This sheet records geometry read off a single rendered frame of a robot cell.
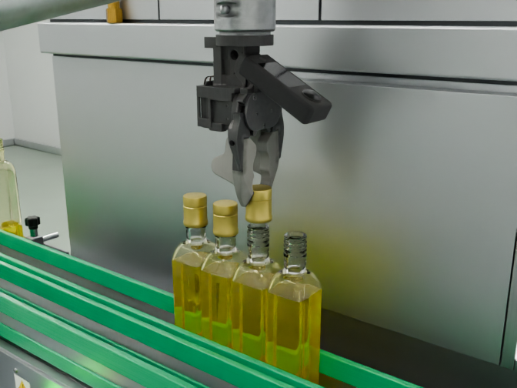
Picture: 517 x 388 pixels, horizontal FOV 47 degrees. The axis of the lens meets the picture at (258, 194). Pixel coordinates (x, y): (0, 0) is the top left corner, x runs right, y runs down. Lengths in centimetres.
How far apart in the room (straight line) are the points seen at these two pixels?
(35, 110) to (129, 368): 618
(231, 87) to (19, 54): 635
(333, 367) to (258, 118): 35
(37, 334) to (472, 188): 69
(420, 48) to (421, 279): 30
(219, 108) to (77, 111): 57
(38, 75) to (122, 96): 566
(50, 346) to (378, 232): 53
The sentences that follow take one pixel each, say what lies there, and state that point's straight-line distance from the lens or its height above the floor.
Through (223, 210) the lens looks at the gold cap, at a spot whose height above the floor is 116.
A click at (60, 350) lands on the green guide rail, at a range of 99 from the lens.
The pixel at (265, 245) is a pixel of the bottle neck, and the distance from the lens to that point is 79.
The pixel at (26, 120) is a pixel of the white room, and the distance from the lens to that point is 713.
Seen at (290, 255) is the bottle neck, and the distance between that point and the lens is 76.
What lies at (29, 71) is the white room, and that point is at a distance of 694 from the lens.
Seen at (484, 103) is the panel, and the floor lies 131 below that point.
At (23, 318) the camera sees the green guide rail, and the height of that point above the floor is 94.
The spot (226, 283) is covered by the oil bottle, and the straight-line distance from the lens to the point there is 82.
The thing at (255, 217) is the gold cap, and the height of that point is 116.
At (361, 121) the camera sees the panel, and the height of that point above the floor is 127.
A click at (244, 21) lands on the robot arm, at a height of 140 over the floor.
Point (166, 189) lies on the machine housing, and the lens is 112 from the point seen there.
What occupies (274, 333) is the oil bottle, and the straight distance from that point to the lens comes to 80.
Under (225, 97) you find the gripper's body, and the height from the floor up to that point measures 131.
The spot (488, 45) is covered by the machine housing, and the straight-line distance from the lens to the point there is 76.
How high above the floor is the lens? 141
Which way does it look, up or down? 17 degrees down
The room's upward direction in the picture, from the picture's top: straight up
